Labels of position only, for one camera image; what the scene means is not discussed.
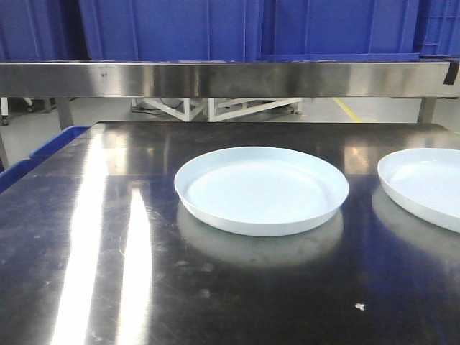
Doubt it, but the stainless steel shelf rail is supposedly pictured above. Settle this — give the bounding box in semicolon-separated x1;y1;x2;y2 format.
1;60;459;98

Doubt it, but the blue side bin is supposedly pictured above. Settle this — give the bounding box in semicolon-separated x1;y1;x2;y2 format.
0;160;39;193
29;126;89;160

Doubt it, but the front blue side bin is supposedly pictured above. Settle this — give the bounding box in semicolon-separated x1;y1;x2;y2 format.
0;160;39;193

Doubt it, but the white round plate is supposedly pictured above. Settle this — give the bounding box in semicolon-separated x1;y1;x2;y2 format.
377;148;459;232
174;147;349;236

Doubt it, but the black tape strip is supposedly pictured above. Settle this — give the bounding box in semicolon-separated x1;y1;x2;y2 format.
443;60;460;86

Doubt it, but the far right blue crate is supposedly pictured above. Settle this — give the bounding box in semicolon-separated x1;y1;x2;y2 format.
414;0;459;58

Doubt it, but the middle blue crate on shelf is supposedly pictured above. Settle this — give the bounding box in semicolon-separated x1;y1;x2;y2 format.
79;1;265;63

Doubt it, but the steel shelf post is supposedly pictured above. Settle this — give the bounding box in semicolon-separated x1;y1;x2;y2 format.
55;97;74;130
417;97;437;124

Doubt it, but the far left blue crate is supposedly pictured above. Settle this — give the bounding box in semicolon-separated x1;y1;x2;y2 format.
1;0;88;62

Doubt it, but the blue crate on shelf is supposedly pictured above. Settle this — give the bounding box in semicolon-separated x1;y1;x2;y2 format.
260;0;419;62
79;1;265;63

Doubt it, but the rear blue side bin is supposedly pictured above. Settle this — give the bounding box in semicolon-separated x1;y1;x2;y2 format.
29;126;89;160

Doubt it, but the left steel shelf post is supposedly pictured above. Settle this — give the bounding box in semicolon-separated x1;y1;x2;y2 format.
55;97;74;130

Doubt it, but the right steel shelf post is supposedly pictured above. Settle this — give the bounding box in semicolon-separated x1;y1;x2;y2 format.
417;97;437;124

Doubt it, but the right blue crate on shelf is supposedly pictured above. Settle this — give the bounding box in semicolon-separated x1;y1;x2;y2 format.
260;0;419;62

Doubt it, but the white metal frame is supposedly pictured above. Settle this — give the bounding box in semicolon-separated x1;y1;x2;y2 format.
131;97;303;122

